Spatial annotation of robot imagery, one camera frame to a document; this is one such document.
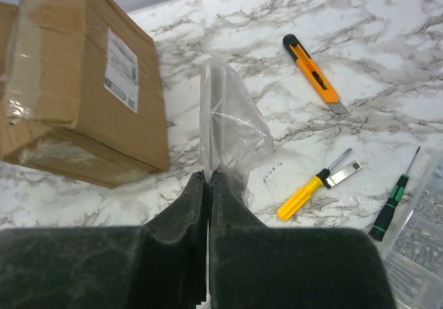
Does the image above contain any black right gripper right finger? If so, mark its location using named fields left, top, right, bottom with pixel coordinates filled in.
left=209, top=173, right=395, bottom=308

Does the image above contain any clear plastic bag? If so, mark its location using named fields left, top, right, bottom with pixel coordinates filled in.
left=199, top=57, right=274, bottom=205

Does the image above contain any yellow handled stubby screwdriver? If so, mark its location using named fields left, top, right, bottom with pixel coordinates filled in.
left=277, top=148, right=352, bottom=221

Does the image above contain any clear plastic screw box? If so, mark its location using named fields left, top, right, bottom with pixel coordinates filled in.
left=384, top=154, right=442, bottom=308

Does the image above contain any brown cardboard express box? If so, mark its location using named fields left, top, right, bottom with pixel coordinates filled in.
left=1, top=0, right=170, bottom=188

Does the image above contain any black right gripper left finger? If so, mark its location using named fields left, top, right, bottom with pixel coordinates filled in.
left=1, top=173, right=208, bottom=308

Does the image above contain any orange black utility knife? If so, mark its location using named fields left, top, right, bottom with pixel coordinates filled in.
left=282, top=34, right=347, bottom=115

